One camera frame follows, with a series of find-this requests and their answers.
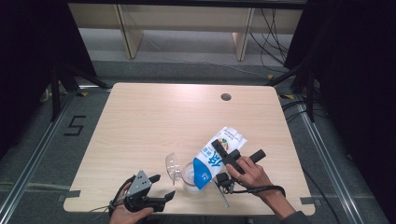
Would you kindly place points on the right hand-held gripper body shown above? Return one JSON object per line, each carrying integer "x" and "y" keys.
{"x": 225, "y": 182}

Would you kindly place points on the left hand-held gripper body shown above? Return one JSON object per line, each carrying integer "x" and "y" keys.
{"x": 139, "y": 185}

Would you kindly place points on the white and blue bag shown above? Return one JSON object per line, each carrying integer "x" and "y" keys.
{"x": 207, "y": 163}

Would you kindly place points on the clear glass jar with lid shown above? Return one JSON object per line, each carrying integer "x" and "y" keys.
{"x": 187, "y": 174}

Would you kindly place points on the person's right hand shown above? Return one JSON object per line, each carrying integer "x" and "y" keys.
{"x": 253, "y": 177}

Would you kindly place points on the person's left hand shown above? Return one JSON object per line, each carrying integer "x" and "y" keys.
{"x": 127, "y": 217}

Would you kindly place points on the grey tape strip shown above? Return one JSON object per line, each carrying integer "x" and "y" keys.
{"x": 70, "y": 195}
{"x": 309, "y": 200}

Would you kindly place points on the yellow and black tape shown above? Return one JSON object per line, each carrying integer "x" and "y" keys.
{"x": 286, "y": 96}

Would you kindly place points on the black metal stand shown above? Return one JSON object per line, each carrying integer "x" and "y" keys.
{"x": 309, "y": 93}
{"x": 56, "y": 93}

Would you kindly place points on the black curtain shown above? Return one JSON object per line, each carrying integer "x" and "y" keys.
{"x": 28, "y": 46}
{"x": 358, "y": 77}

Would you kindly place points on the aluminium floor rail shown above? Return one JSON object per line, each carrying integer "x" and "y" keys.
{"x": 327, "y": 161}
{"x": 34, "y": 155}

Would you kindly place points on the light wooden furniture frame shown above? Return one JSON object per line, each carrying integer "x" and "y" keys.
{"x": 130, "y": 37}

